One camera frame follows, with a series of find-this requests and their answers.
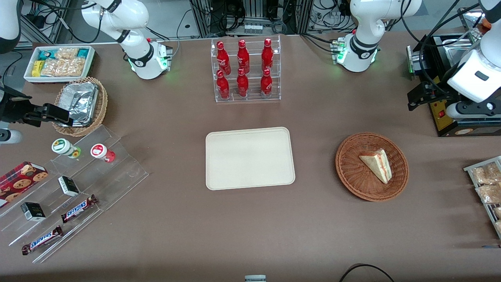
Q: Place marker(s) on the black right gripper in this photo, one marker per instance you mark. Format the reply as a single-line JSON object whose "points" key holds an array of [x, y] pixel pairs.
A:
{"points": [[11, 111]]}

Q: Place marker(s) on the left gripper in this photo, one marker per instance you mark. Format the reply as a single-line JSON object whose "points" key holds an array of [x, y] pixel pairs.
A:
{"points": [[435, 89]]}

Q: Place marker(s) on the triangular sandwich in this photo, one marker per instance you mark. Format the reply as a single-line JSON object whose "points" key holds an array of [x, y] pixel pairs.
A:
{"points": [[377, 164]]}

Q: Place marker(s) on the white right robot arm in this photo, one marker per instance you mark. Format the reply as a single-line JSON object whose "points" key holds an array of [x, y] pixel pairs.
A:
{"points": [[137, 51]]}

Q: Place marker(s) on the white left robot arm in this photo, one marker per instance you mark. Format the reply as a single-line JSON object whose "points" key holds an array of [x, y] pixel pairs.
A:
{"points": [[360, 39]]}

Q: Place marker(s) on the oval light wicker basket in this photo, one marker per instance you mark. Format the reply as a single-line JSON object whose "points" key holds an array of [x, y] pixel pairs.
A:
{"points": [[102, 103]]}

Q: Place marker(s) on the round brown wicker basket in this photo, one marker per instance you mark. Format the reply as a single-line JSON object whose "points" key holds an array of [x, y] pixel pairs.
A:
{"points": [[352, 172]]}

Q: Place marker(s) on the beige plastic tray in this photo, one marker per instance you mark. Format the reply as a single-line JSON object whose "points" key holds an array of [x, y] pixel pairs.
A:
{"points": [[250, 160]]}

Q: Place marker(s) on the black food warmer appliance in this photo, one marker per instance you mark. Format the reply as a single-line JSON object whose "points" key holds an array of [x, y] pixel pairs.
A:
{"points": [[444, 119]]}

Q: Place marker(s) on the green lid dessert cup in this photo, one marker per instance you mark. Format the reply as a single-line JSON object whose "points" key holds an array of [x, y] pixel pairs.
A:
{"points": [[62, 146]]}

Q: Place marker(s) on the aluminium foil container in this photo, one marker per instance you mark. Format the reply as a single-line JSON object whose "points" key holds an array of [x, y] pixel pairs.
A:
{"points": [[80, 102]]}

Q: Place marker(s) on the yellow snack packet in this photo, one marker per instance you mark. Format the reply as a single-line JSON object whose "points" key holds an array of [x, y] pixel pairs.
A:
{"points": [[37, 68]]}

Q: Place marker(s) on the large clear bag of crackers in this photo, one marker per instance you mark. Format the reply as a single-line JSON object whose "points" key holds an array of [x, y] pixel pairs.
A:
{"points": [[64, 67]]}

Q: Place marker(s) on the teal snack packet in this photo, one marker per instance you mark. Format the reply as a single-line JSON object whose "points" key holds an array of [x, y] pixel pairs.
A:
{"points": [[83, 53], [46, 54]]}

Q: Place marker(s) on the red lid dessert cup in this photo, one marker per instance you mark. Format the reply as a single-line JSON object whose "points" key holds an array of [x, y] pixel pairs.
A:
{"points": [[100, 150]]}

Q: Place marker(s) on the white rectangular snack bin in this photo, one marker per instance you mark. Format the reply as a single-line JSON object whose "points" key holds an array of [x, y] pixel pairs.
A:
{"points": [[92, 64]]}

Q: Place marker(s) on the red plaid cookie box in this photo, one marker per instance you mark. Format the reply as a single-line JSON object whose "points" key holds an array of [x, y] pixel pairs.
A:
{"points": [[21, 180]]}

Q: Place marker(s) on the small black box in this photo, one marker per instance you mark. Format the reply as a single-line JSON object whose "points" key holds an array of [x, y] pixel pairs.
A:
{"points": [[33, 211], [69, 186]]}

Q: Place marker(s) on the clear acrylic step display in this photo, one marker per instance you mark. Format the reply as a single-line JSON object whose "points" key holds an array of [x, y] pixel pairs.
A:
{"points": [[117, 172]]}

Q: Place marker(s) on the red sausage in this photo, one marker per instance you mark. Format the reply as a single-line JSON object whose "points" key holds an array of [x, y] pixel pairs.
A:
{"points": [[486, 23]]}

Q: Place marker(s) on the snickers chocolate bar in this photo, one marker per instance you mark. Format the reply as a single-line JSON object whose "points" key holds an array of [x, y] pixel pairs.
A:
{"points": [[78, 208], [42, 240]]}

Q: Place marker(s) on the clear bag of pastry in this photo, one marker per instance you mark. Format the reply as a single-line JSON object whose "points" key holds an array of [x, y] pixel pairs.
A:
{"points": [[489, 194], [487, 174]]}

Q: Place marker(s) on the red cola bottle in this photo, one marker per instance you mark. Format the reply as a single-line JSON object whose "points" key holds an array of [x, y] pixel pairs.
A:
{"points": [[243, 56], [242, 85], [267, 55], [222, 56], [266, 85], [223, 87]]}

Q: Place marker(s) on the clear acrylic bottle rack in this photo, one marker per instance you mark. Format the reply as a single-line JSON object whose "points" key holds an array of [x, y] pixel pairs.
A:
{"points": [[252, 100]]}

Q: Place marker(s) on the small grey device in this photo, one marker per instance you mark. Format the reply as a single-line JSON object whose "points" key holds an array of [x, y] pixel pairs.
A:
{"points": [[255, 278]]}

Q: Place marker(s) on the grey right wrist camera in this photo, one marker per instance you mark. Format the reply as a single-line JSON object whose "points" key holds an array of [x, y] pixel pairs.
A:
{"points": [[9, 137]]}

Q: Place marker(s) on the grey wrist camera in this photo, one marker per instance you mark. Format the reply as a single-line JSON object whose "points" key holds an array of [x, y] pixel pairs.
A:
{"points": [[9, 137], [471, 110]]}

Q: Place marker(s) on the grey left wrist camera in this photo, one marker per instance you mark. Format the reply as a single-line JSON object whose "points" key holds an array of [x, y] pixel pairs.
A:
{"points": [[471, 110]]}

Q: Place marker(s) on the aluminium frame cabinet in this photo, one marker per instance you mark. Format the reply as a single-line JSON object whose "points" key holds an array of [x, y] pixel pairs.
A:
{"points": [[254, 15]]}

